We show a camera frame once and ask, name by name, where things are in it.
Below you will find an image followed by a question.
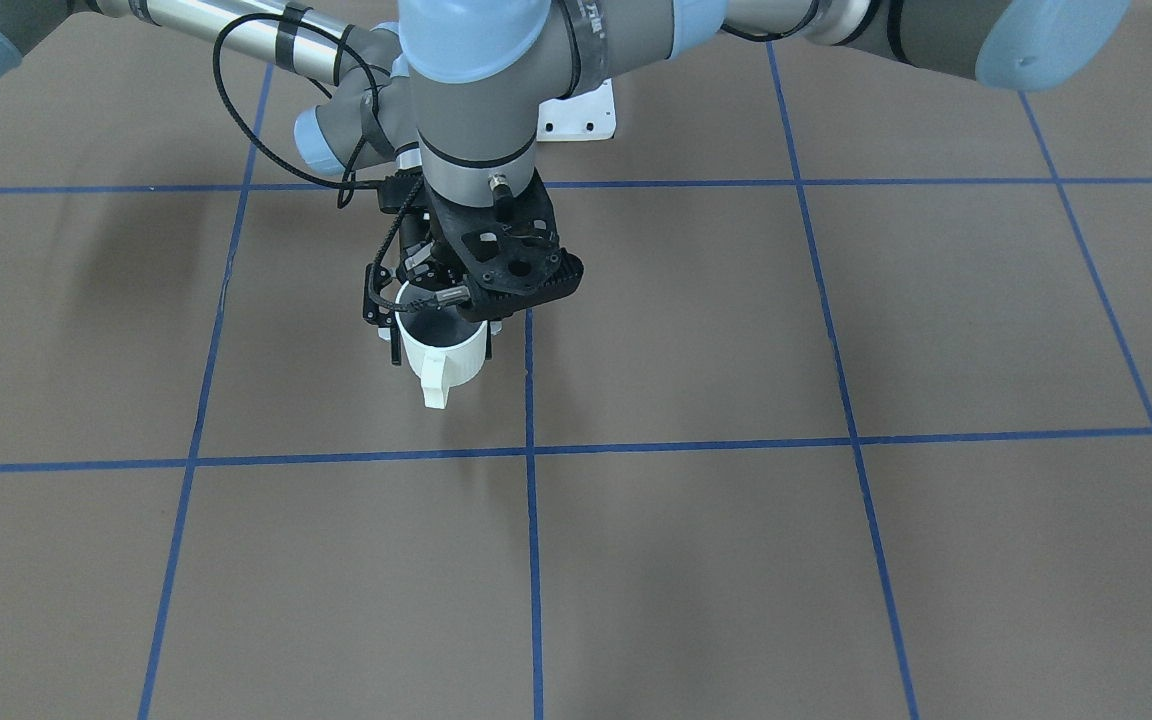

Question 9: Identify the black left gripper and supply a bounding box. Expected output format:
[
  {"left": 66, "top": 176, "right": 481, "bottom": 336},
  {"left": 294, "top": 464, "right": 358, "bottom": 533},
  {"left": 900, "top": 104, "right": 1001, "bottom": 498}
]
[{"left": 364, "top": 209, "right": 483, "bottom": 328}]

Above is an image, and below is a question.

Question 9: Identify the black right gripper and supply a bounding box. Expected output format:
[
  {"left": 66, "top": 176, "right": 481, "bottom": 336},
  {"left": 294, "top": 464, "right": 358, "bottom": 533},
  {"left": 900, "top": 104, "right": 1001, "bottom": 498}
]
[{"left": 376, "top": 172, "right": 433, "bottom": 366}]

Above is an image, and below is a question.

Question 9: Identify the white ceramic mug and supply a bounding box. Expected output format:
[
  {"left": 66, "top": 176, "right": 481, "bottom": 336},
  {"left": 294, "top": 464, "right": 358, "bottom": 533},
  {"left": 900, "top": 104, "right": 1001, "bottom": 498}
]
[{"left": 396, "top": 306, "right": 493, "bottom": 409}]

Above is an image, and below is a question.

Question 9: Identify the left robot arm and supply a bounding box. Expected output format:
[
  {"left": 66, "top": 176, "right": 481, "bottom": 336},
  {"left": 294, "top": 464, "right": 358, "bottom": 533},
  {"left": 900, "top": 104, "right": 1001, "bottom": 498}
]
[{"left": 361, "top": 1, "right": 1129, "bottom": 323}]

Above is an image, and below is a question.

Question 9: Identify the black camera cable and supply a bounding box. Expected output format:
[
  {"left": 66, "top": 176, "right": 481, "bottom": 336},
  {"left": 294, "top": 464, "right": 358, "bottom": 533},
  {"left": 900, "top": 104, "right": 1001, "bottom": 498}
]
[{"left": 364, "top": 205, "right": 472, "bottom": 326}]

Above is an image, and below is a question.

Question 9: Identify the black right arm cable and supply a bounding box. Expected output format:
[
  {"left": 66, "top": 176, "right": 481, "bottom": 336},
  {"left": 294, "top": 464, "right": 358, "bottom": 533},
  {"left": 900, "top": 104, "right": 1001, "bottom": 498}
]
[{"left": 213, "top": 10, "right": 397, "bottom": 211}]

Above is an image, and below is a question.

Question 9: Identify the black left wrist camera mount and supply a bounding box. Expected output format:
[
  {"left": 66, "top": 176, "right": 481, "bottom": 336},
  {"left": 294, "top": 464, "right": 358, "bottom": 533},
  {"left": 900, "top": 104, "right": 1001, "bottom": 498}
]
[{"left": 429, "top": 170, "right": 584, "bottom": 323}]

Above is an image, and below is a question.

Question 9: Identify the white metal base plate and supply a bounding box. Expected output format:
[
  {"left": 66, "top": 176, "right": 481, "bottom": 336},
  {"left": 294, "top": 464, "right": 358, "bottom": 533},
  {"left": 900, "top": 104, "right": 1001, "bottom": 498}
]
[{"left": 536, "top": 79, "right": 617, "bottom": 143}]

